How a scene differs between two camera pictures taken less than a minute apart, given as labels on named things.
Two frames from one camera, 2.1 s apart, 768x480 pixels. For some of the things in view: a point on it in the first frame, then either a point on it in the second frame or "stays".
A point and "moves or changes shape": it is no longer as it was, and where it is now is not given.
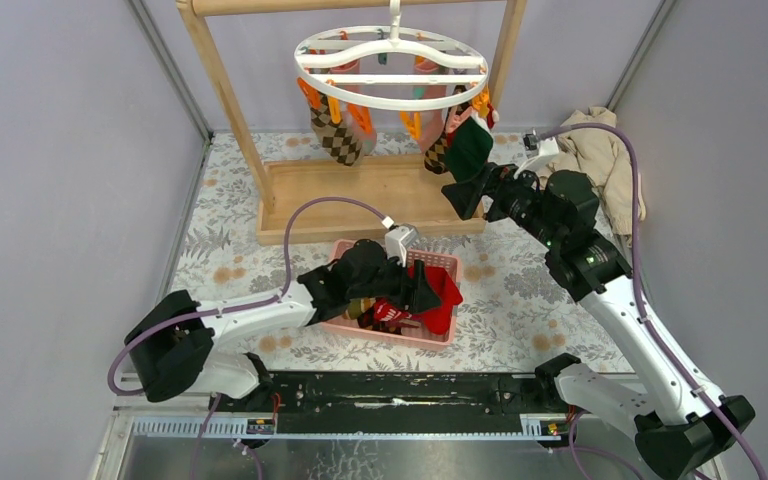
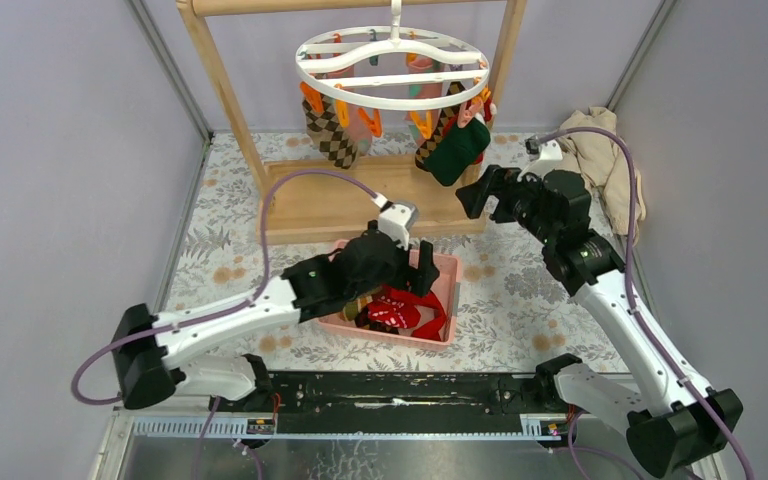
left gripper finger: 423,297 to 426,271
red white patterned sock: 385,312 stays
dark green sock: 471,149 moves or changes shape
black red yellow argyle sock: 368,321 stays
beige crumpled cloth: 603,156 stays
